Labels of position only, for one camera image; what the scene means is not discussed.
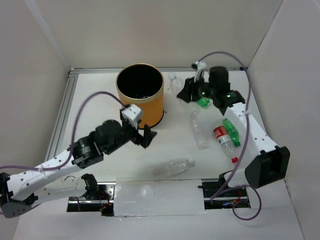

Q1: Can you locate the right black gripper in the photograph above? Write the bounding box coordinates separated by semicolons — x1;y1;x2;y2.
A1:
176;73;217;104

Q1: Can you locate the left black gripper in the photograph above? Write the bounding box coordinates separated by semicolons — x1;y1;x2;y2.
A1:
106;109;158;155

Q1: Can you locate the clear bottle white cap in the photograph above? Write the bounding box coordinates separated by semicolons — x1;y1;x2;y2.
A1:
179;99;209;150
168;73;185;96

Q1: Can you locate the clear bottle front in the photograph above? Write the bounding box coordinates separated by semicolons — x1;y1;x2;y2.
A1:
152;158;196;178

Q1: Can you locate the green bottle under right arm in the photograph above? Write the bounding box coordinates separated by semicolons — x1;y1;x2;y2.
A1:
222;118;241;148

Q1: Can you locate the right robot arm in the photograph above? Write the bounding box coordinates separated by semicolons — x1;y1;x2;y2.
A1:
177;66;290;196

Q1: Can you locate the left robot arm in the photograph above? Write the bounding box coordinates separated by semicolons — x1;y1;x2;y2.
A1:
0;120;157;218

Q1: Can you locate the orange cylindrical bin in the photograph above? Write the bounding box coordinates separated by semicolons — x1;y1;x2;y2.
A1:
115;63;165;129

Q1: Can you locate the small green soda bottle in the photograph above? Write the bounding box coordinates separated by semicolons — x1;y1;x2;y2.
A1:
196;97;211;109

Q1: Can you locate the red label red cap bottle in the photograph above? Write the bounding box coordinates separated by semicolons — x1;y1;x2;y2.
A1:
213;125;239;164

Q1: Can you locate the shiny white tape sheet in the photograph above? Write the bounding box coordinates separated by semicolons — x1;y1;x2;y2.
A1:
113;179;205;217

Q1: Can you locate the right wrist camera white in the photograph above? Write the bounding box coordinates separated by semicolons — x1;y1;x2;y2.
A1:
191;60;208;82

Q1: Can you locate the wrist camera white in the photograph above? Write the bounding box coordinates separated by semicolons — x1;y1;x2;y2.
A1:
120;104;144;130
191;60;208;82

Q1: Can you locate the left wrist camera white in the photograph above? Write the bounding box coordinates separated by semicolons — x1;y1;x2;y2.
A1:
120;104;144;130

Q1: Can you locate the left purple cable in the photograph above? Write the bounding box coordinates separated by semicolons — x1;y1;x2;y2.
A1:
0;91;126;176

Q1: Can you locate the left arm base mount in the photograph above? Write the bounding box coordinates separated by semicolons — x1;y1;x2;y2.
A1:
66;181;116;217

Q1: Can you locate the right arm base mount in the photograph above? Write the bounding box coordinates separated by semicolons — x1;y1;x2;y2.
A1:
198;176;250;210

